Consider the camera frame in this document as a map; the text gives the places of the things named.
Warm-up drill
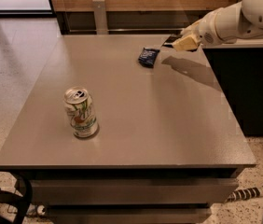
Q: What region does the blue blueberry rxbar wrapper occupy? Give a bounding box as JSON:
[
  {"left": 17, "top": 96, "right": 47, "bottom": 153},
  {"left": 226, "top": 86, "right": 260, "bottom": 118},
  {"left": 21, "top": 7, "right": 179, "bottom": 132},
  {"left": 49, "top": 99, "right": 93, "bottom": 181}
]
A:
[{"left": 138, "top": 48, "right": 159, "bottom": 68}]

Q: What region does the upper grey drawer front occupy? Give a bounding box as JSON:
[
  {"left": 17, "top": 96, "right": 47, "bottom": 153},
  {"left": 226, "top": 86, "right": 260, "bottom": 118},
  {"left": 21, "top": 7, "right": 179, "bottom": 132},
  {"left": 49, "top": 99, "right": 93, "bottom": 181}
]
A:
[{"left": 32, "top": 178, "right": 238, "bottom": 205}]

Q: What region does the grey drawer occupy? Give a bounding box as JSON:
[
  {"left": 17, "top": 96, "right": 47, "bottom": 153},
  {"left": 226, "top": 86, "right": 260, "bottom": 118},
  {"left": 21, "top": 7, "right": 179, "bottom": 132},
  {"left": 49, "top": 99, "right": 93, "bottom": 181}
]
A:
[
  {"left": 48, "top": 206, "right": 211, "bottom": 224},
  {"left": 32, "top": 178, "right": 238, "bottom": 205}
]

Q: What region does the black white striped cable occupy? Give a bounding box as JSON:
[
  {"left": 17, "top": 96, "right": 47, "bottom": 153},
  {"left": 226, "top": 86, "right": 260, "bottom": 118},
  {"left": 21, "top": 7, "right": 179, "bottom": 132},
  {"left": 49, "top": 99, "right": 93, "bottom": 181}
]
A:
[{"left": 224, "top": 186, "right": 263, "bottom": 203}]

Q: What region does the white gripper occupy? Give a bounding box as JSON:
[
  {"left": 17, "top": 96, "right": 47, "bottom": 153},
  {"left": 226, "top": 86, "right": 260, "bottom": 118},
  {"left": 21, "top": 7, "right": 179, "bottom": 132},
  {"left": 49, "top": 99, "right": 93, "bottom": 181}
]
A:
[{"left": 173, "top": 8, "right": 223, "bottom": 51}]

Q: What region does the black chair frame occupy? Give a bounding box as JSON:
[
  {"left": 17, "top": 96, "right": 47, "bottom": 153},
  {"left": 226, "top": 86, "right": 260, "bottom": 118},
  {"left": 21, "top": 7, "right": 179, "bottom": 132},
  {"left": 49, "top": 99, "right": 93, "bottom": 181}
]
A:
[{"left": 0, "top": 173, "right": 33, "bottom": 224}]

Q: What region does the lower grey drawer front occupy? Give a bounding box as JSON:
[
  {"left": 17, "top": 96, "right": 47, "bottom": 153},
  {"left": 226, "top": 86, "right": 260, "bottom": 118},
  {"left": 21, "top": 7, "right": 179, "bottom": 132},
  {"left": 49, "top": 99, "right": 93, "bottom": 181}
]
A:
[{"left": 48, "top": 206, "right": 211, "bottom": 224}]

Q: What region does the left metal bracket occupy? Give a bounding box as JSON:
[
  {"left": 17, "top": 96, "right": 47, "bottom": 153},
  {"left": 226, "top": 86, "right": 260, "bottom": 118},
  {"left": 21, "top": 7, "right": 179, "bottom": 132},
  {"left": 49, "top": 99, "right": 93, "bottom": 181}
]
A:
[{"left": 92, "top": 0, "right": 108, "bottom": 35}]

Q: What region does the metal rail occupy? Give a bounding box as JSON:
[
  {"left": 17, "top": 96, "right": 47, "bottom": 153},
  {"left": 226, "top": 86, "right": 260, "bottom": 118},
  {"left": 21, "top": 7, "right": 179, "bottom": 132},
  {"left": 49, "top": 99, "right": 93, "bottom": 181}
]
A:
[{"left": 67, "top": 28, "right": 183, "bottom": 35}]

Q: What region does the white green soda can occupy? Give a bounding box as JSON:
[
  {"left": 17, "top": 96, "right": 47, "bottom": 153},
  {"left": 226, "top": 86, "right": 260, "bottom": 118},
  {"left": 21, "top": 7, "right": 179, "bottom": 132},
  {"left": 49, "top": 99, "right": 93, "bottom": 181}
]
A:
[{"left": 63, "top": 86, "right": 99, "bottom": 138}]

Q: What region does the black chocolate rxbar wrapper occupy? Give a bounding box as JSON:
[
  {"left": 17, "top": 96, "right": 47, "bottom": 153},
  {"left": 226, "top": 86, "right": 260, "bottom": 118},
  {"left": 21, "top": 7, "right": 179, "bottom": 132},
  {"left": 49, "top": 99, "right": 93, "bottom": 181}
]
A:
[{"left": 162, "top": 35, "right": 182, "bottom": 48}]

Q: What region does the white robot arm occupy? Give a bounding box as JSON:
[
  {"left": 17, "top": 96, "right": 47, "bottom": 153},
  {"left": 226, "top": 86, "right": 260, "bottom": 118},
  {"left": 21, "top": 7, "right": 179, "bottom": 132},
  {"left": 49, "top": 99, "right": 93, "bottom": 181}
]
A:
[{"left": 173, "top": 0, "right": 263, "bottom": 51}]

